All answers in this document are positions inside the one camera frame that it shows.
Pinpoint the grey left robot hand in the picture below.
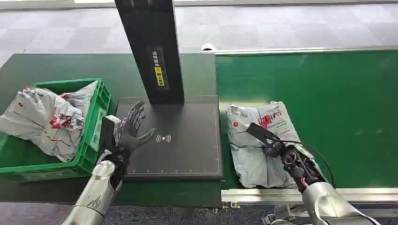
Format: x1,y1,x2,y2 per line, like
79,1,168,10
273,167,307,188
114,101,157,159

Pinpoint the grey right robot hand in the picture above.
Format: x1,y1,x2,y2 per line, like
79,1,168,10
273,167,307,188
245,122,328,194

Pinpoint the grey parcel bag red print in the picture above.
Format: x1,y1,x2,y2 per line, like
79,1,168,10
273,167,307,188
226,101,318,189

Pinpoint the white label on crate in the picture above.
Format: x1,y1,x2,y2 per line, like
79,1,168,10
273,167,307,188
90,107,107,152

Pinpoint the green plastic crate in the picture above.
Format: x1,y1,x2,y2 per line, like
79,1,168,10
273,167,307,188
0,77,112,183

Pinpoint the small grey parcel bag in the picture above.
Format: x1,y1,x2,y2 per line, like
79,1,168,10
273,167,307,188
60,80,99,117

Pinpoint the green conveyor belt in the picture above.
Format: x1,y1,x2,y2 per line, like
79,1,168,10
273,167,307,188
215,49,398,189

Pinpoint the yellow black column label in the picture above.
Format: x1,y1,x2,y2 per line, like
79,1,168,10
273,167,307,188
151,46,170,91

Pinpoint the large crumpled grey parcel bag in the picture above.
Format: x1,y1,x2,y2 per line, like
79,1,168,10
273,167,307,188
0,87,86,163

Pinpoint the black scanner column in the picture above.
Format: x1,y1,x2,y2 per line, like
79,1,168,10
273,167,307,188
114,0,185,105

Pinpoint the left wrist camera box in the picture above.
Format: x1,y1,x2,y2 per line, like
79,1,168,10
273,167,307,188
99,115,122,156

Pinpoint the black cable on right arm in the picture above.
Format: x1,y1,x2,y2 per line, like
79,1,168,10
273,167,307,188
273,139,336,188

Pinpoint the wide aluminium conveyor rail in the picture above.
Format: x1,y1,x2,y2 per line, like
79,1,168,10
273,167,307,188
221,187,398,206

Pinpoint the grey conveyor support bracket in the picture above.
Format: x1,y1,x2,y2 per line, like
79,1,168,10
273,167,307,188
261,205,308,225

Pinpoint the black scanner base plate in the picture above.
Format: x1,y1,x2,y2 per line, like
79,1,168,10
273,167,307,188
115,95,224,182

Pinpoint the thin aluminium conveyor rail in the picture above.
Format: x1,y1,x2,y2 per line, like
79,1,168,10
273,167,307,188
201,45,398,56

